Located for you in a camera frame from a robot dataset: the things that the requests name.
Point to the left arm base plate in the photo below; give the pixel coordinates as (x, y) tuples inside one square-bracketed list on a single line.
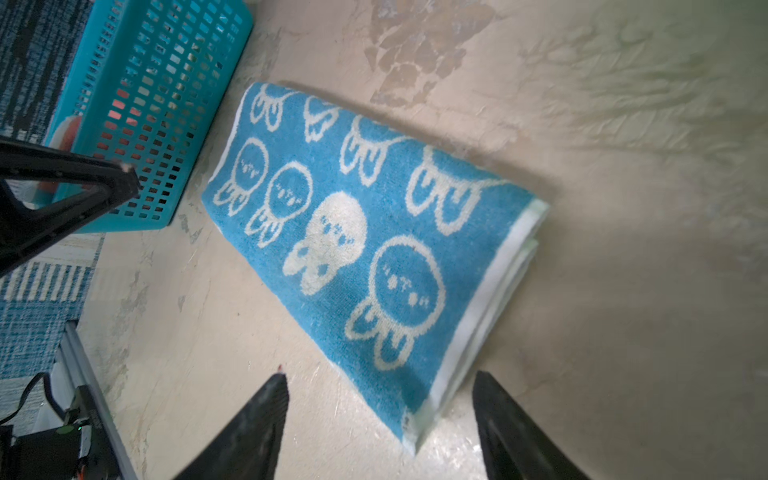
[(66, 452)]

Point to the light blue patterned towel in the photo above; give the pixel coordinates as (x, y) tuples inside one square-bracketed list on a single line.
[(395, 257)]

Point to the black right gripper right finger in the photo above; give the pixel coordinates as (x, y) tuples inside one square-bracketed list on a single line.
[(512, 444)]

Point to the red pink towel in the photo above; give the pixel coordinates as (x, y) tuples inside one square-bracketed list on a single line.
[(62, 138)]

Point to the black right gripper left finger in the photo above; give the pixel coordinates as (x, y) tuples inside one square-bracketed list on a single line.
[(248, 446)]

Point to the teal plastic basket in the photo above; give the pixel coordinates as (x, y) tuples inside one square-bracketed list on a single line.
[(146, 82)]

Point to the aluminium front rail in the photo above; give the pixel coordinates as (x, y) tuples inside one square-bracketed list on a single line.
[(87, 404)]

